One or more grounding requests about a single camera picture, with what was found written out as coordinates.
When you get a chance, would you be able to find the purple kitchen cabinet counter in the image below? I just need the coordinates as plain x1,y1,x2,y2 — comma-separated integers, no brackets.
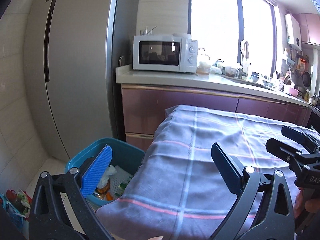
116,65,311,150

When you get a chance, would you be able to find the green printed plastic wrapper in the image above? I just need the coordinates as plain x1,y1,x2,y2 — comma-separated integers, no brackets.
118,180,130,193

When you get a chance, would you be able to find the white water heater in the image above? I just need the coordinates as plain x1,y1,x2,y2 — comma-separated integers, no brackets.
285,14,302,51

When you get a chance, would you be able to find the blue plastic trash bin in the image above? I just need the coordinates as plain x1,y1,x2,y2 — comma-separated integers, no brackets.
65,138,145,211

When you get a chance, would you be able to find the orange peel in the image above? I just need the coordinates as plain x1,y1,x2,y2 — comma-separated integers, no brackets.
97,192,114,202

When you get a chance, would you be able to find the silver refrigerator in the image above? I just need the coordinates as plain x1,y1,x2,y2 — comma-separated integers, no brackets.
24,0,139,161

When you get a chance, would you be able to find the kitchen faucet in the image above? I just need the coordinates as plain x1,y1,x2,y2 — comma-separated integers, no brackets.
238,41,250,79

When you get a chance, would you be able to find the pink wall cabinet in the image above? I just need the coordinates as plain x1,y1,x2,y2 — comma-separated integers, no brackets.
293,14,320,46

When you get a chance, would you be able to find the black frying pan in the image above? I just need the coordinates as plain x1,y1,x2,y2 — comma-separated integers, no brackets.
302,71,311,88

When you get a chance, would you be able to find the white microwave oven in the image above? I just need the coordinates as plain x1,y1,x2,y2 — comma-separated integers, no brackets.
132,34,199,74

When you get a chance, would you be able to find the person's right hand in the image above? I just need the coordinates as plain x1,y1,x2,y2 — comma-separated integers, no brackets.
293,187,320,218

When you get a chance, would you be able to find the purple plaid tablecloth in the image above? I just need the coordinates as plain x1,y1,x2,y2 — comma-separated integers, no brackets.
96,105,301,239

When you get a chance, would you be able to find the white tissue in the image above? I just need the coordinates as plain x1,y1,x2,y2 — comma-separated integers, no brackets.
97,165,117,189

